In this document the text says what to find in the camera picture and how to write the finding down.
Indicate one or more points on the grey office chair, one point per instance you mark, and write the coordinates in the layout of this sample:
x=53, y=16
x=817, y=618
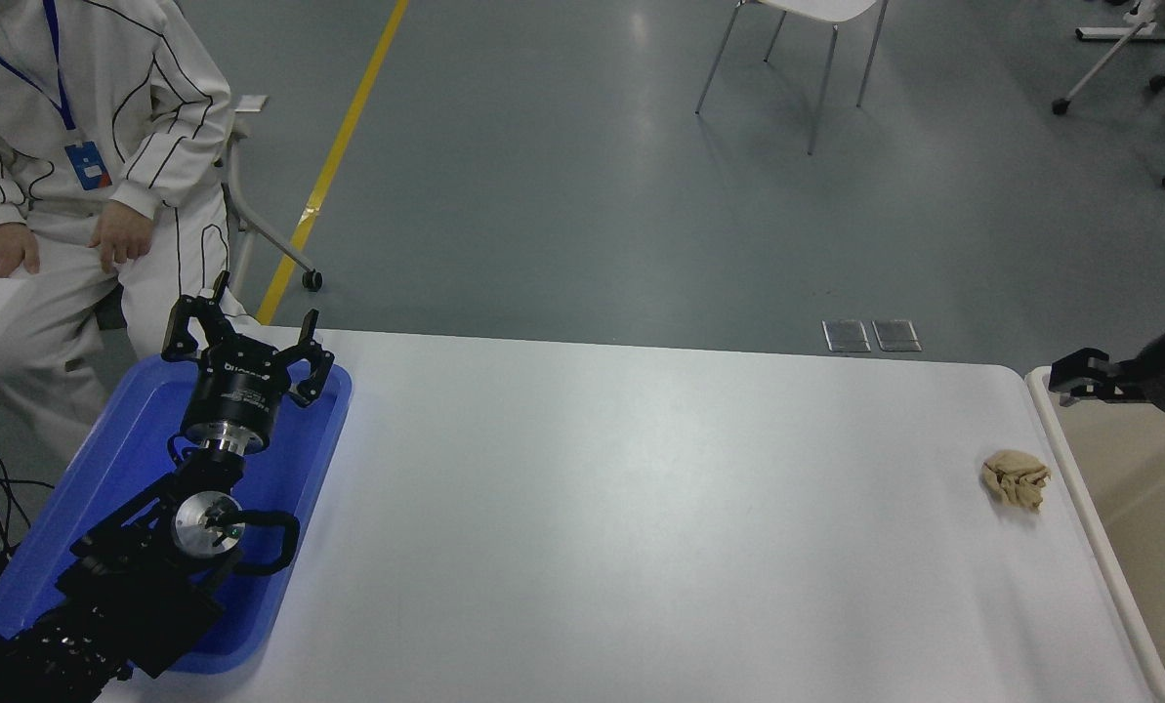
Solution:
x=260, y=229

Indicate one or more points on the white metal-legged chair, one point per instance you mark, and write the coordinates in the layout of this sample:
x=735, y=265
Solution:
x=826, y=8

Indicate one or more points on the white floor base bar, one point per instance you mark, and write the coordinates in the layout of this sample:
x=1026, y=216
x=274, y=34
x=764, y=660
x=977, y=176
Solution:
x=1119, y=35

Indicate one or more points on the silver floor plate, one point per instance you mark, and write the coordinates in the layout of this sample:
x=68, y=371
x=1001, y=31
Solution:
x=846, y=335
x=896, y=334

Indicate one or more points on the person's left hand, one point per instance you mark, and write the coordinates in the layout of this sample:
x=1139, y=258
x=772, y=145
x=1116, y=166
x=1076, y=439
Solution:
x=121, y=234

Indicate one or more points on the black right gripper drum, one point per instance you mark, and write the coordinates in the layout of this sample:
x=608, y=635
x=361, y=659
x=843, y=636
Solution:
x=1158, y=366

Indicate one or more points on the person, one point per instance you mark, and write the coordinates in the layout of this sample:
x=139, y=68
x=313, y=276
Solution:
x=74, y=117

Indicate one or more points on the blue plastic tray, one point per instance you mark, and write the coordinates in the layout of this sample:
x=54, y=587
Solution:
x=289, y=469

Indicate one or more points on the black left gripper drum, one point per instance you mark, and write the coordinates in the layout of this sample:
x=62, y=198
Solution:
x=235, y=391

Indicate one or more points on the tan paper ball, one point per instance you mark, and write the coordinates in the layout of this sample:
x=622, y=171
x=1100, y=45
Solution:
x=1015, y=478

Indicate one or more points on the person's right hand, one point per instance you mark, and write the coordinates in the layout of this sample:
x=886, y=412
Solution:
x=11, y=249

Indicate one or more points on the large pale bin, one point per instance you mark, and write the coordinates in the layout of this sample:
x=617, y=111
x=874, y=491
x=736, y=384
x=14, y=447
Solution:
x=1139, y=508

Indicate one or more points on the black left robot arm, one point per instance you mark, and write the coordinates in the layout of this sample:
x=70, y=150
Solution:
x=133, y=586

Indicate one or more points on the white-legged rolling chair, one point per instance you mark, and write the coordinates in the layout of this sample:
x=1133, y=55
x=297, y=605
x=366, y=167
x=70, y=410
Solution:
x=1104, y=63

